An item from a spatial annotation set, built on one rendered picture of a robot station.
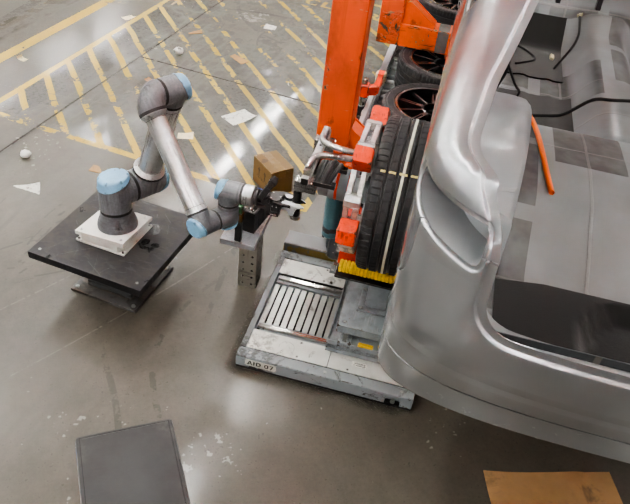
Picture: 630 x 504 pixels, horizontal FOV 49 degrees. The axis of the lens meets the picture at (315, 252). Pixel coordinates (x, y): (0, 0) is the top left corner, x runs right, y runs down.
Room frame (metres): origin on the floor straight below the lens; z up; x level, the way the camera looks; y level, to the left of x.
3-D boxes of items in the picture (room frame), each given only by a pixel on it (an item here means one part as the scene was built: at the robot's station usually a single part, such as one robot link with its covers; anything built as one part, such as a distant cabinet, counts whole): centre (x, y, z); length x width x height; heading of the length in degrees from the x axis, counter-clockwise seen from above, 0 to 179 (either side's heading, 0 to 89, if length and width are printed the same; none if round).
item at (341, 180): (2.48, -0.08, 0.85); 0.21 x 0.14 x 0.14; 81
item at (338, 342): (2.45, -0.32, 0.13); 0.50 x 0.36 x 0.10; 171
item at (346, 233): (2.16, -0.11, 0.85); 0.09 x 0.08 x 0.07; 171
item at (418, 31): (4.86, -0.65, 0.69); 0.52 x 0.17 x 0.35; 81
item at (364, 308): (2.45, -0.32, 0.32); 0.40 x 0.30 x 0.28; 171
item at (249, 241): (2.70, 0.33, 0.44); 0.43 x 0.17 x 0.03; 171
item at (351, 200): (2.47, -0.16, 0.85); 0.54 x 0.07 x 0.54; 171
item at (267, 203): (2.36, 0.22, 0.80); 0.12 x 0.08 x 0.09; 81
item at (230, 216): (2.37, 0.40, 0.69); 0.12 x 0.09 x 0.12; 141
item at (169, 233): (2.61, 0.96, 0.15); 0.60 x 0.60 x 0.30; 74
